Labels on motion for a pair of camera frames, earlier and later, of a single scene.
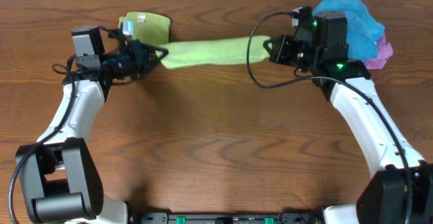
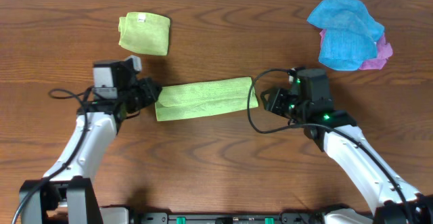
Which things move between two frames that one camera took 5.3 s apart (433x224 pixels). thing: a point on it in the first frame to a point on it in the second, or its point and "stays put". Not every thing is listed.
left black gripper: [138, 55] to [147, 93]
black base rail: [284, 218] stays put
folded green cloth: [150, 28] stays put
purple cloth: [385, 51] stays put
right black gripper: [286, 40] to [275, 103]
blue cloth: [362, 32] stays put
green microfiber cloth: [232, 50] to [195, 99]
